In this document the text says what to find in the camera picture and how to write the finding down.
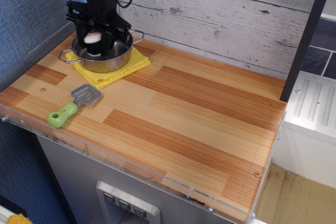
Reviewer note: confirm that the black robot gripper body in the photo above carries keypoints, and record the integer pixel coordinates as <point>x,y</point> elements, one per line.
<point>101,14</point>

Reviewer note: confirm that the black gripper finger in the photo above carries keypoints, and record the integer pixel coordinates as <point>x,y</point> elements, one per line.
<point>107,41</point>
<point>82,30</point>

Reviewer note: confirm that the plush sushi roll toy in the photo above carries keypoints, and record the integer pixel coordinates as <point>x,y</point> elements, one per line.
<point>93,43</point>

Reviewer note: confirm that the green handled grey spatula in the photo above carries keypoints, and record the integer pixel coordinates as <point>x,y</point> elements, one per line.
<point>85,94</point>

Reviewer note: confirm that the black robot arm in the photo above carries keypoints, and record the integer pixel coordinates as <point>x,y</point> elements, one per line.
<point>100,16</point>

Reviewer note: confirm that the stainless steel pot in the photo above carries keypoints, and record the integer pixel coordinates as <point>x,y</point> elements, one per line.
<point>116,58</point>

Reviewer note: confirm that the yellow cloth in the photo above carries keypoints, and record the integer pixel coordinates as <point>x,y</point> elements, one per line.
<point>99,80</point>

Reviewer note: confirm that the clear acrylic table edge guard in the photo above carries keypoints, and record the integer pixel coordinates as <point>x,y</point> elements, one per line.
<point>211,164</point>

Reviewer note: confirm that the grey toy fridge cabinet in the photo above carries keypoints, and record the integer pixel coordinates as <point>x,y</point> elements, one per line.
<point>136,182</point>

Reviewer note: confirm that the silver dispenser panel with buttons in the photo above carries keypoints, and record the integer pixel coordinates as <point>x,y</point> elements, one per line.
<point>119,206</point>

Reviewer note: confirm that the yellow object bottom left corner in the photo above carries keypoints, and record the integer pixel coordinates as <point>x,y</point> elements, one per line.
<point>18,219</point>

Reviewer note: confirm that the white toy sink unit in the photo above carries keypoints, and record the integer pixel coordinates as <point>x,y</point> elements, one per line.
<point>306,139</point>

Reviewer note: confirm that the black vertical post right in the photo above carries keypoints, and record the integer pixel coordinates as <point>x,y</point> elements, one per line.
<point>306,38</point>

